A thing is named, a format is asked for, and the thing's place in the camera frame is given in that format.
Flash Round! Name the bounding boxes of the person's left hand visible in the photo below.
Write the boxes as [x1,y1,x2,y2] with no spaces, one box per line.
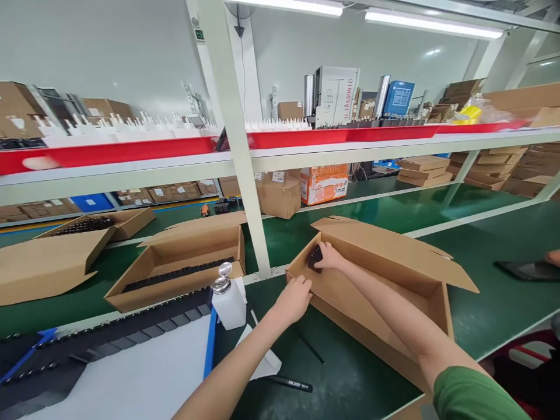
[270,275,314,324]

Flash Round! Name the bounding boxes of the fluorescent tube light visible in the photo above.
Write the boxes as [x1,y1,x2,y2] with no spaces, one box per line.
[363,8,505,40]
[232,0,344,18]

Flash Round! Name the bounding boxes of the long cardboard box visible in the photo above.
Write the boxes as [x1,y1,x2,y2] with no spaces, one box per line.
[285,215,481,397]

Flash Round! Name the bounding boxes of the open cardboard box with adapters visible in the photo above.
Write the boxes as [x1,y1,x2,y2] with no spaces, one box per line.
[104,212,248,314]

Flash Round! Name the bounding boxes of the thin black stick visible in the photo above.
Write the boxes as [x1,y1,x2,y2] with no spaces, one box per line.
[299,334,326,365]

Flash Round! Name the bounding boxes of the white metal shelf frame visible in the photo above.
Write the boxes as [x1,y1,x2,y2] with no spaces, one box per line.
[0,0,560,285]

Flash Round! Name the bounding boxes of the white welding machine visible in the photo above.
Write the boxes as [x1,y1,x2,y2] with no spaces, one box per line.
[304,65,362,130]

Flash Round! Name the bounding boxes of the black tweezers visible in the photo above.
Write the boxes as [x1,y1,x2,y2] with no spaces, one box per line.
[262,375,314,393]

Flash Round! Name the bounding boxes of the row of black boxed adapters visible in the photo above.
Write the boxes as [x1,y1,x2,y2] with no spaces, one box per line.
[122,255,237,294]

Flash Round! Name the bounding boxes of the cartons behind white chargers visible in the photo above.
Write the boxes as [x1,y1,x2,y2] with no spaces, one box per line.
[0,80,135,140]

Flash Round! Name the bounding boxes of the rows of black adapters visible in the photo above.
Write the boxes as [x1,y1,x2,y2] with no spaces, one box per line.
[0,286,215,420]

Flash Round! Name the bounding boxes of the large cartons beside yellow bag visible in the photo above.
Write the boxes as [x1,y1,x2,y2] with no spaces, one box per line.
[426,78,560,129]

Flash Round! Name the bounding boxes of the yellow plastic bag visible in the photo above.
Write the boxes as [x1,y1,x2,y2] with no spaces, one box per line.
[451,97,485,126]

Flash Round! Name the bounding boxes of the blue plastic bin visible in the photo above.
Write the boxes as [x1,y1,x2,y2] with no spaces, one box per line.
[69,194,117,214]

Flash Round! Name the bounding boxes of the red plastic tray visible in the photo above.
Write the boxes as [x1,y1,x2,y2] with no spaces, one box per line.
[246,128,352,151]
[435,118,531,135]
[345,124,442,142]

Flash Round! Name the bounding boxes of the white mat with blue edge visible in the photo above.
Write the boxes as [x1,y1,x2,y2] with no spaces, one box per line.
[0,306,219,420]

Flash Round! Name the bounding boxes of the cluster of black adapters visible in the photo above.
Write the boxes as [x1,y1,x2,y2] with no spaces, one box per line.
[213,197,244,216]

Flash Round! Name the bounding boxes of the orange printed carton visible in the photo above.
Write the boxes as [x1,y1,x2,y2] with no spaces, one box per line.
[300,164,351,207]

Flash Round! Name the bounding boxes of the pile of brown cartons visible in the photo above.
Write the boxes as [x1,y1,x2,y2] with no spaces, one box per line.
[449,143,560,200]

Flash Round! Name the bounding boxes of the group of white chargers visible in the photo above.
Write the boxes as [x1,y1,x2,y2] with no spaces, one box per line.
[37,111,219,148]

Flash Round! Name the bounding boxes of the black power adapter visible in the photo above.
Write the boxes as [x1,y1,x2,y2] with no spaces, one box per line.
[307,244,326,274]

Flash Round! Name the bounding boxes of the row of black chargers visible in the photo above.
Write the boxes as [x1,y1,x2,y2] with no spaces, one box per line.
[349,113,431,128]

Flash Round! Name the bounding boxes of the row of white chargers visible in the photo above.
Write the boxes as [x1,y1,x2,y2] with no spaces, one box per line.
[246,115,314,132]

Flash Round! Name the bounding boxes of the white bottle with metal pump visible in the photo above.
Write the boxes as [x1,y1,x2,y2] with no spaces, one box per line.
[211,262,248,331]

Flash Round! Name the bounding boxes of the flat cardboard box with lid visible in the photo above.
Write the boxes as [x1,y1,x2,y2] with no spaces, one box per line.
[0,206,157,307]

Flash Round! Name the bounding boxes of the white paper sheet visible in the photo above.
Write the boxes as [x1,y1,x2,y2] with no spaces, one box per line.
[244,308,283,382]

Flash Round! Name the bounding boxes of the black tablet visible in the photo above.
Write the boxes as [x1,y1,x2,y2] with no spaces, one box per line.
[493,260,560,282]

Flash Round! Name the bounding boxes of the row of labelled cartons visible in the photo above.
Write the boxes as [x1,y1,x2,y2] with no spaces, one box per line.
[0,179,219,222]

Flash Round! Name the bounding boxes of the stack of flat cardboard boxes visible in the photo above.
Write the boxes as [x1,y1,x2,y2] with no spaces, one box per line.
[395,155,454,188]

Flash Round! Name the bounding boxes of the person's right hand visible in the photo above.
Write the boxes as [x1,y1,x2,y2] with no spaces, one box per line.
[314,241,351,274]

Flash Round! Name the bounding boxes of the blue machine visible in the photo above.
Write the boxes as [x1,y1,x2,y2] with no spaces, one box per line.
[378,75,417,120]

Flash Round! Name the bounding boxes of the brown cardboard carton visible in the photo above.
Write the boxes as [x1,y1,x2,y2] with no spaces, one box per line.
[255,170,303,221]

